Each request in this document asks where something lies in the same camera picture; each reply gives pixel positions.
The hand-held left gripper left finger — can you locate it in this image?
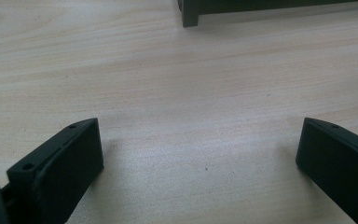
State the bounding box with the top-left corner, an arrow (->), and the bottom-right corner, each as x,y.
1,118 -> 104,224

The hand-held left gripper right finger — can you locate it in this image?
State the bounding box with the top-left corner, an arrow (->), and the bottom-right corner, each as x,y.
295,117 -> 358,224

